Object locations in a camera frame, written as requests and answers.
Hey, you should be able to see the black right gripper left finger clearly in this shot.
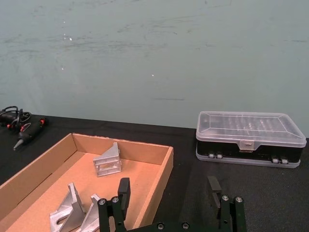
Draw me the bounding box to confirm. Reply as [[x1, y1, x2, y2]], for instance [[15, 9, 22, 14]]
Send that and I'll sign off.
[[97, 177, 131, 232]]

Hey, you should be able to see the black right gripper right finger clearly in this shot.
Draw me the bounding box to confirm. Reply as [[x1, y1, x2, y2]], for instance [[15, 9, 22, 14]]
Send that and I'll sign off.
[[207, 176, 248, 232]]

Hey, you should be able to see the black table cloth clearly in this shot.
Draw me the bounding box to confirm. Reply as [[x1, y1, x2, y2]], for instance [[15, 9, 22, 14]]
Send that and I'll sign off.
[[0, 113, 309, 232]]

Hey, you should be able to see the shallow brown cardboard tray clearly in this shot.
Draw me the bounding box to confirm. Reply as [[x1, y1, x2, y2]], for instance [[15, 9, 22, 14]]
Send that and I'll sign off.
[[0, 132, 174, 232]]

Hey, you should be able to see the clear plastic case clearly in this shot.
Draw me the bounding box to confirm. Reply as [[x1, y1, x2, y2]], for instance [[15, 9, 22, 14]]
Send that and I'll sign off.
[[195, 111, 307, 169]]

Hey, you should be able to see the silver metal corner bracket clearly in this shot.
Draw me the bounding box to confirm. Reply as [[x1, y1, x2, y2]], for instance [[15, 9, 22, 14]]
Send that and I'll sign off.
[[93, 142, 121, 178], [49, 182, 86, 232], [76, 193, 101, 232]]

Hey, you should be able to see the black corded tool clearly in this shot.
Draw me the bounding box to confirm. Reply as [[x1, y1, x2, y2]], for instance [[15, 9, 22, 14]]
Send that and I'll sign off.
[[0, 105, 49, 151]]

